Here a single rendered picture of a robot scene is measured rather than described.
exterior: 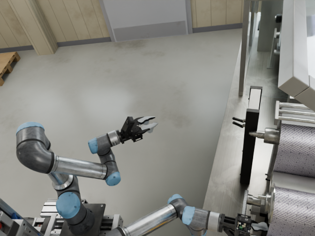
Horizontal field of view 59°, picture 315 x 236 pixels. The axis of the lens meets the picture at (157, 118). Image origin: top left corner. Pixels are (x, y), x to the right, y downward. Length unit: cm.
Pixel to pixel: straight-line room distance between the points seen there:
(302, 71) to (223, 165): 122
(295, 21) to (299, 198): 69
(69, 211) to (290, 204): 100
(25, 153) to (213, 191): 93
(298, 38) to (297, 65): 8
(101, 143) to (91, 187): 147
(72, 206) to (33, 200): 156
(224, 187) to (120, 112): 211
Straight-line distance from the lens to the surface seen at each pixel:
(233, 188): 156
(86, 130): 335
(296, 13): 60
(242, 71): 189
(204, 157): 277
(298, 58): 48
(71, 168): 129
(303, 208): 109
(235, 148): 171
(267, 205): 111
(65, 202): 153
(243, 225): 120
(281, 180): 122
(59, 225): 185
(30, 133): 130
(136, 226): 125
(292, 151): 116
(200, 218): 121
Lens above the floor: 225
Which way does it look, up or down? 45 degrees down
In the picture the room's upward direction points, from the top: 13 degrees counter-clockwise
